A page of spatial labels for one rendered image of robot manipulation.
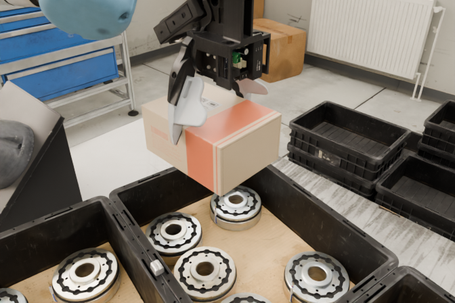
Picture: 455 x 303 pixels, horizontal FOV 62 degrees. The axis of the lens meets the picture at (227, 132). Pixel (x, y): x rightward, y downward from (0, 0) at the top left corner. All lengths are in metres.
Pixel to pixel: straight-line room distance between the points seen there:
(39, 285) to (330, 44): 3.24
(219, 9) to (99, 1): 0.17
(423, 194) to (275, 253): 1.08
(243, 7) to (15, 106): 0.73
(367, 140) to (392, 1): 1.77
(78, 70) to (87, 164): 1.50
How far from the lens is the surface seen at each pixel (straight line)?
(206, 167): 0.49
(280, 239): 0.75
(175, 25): 0.51
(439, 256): 1.01
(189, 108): 0.47
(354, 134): 1.80
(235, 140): 0.47
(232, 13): 0.43
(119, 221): 0.66
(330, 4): 3.58
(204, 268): 0.68
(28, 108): 0.99
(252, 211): 0.76
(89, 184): 1.14
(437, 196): 1.74
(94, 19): 0.35
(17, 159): 0.90
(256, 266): 0.71
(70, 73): 2.65
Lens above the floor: 1.37
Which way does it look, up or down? 31 degrees down
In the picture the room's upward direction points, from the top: straight up
